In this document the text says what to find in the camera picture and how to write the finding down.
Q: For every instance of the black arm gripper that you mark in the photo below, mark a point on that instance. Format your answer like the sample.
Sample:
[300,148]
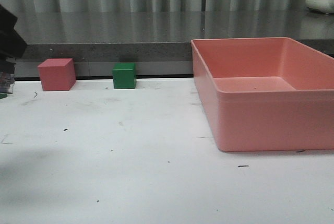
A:
[12,46]

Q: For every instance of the pink cube block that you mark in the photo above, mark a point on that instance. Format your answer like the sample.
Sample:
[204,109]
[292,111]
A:
[57,74]

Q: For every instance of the pink plastic bin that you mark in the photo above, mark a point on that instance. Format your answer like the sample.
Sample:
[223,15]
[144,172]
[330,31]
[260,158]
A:
[262,94]

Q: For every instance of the green cube block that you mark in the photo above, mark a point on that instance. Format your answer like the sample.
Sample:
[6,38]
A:
[124,76]

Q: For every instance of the dark green block at edge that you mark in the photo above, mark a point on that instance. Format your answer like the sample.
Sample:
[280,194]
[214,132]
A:
[3,95]

